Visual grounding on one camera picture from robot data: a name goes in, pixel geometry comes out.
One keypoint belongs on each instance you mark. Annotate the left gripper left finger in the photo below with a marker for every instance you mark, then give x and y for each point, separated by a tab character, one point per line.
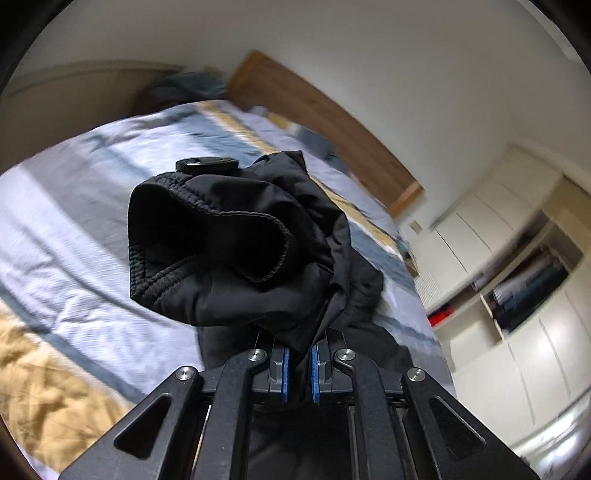
271	384

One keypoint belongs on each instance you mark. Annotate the white built-in wardrobe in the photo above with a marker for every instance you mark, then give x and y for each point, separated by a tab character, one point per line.
532	386

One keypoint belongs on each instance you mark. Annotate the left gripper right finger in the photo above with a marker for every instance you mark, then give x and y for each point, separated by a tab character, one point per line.
327	382

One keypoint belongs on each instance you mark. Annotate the wooden headboard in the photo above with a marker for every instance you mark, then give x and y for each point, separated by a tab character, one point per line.
260	80

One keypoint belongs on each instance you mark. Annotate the wall socket plate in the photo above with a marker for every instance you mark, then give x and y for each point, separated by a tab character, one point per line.
416	227

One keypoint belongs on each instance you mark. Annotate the blue grey pillow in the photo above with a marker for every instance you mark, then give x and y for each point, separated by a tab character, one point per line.
320	147

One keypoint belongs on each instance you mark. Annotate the dark cloth beside bed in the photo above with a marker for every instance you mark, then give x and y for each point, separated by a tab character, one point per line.
178	89

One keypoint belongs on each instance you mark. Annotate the striped duvet cover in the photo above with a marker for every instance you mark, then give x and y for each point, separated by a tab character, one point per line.
96	386

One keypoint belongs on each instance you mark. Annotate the red box in wardrobe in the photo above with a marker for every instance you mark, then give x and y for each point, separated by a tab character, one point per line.
440	315

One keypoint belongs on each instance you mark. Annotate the black puffer jacket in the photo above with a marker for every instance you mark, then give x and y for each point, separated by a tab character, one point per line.
262	254

